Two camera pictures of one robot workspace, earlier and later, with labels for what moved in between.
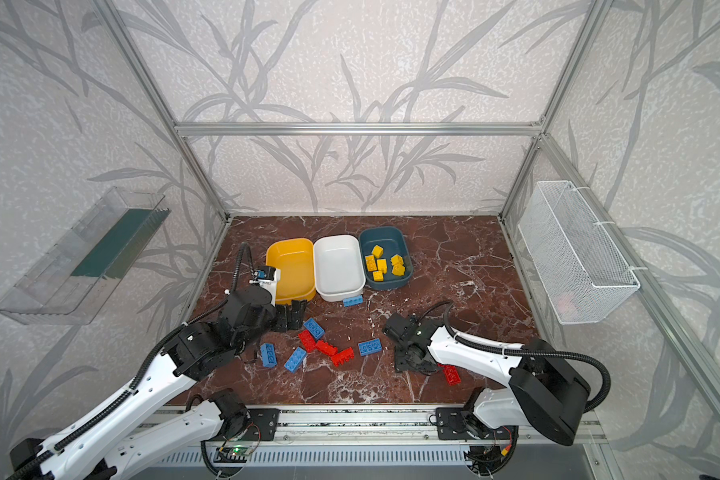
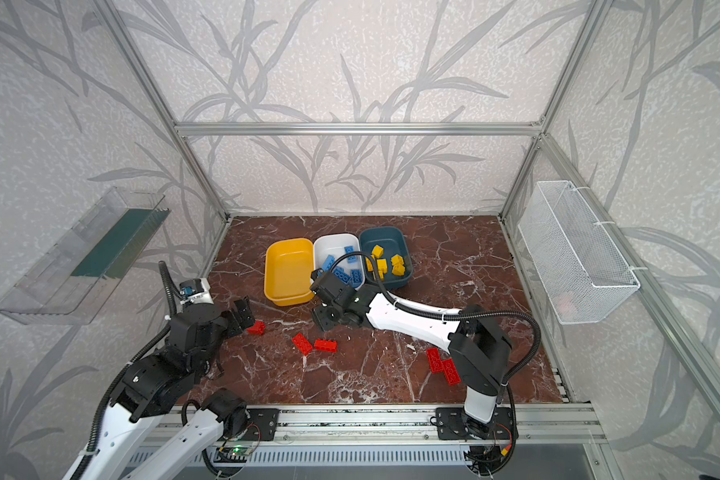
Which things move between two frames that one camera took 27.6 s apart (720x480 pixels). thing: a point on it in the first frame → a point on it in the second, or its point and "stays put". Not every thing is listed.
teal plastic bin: (393, 241) stays put
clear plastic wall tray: (81, 270) stays put
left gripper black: (285, 315) → (232, 315)
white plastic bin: (338, 267) stays put
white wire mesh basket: (579, 266) stays put
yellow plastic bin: (295, 259) stays put
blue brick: (370, 347) → (341, 274)
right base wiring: (490, 459) stays put
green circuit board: (237, 454) stays put
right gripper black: (408, 352) → (327, 287)
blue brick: (268, 353) → (328, 262)
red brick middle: (326, 348) stays put
